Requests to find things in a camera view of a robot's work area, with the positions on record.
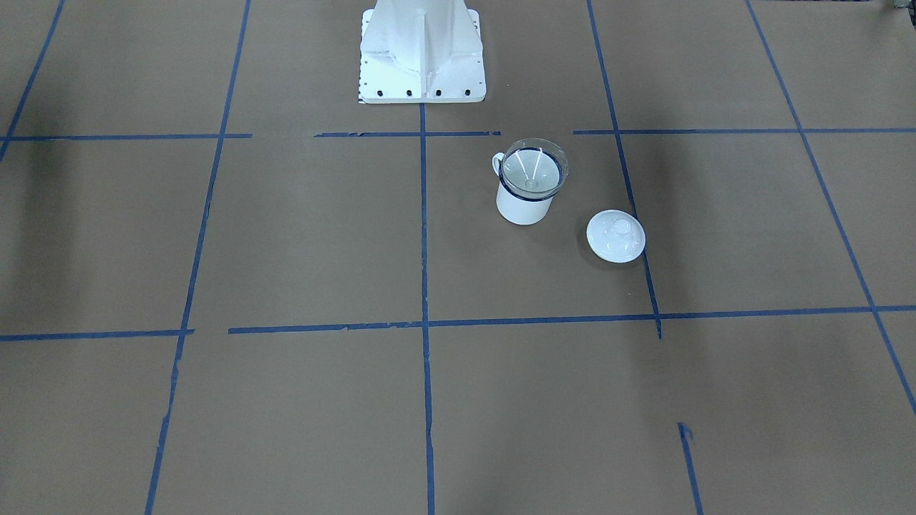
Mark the white enamel mug blue rim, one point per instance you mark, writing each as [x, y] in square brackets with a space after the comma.
[520, 212]

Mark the clear plastic funnel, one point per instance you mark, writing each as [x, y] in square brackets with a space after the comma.
[532, 169]

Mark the white ceramic lid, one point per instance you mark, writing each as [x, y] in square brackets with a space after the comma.
[615, 236]

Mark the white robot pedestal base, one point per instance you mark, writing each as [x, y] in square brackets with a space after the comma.
[421, 51]

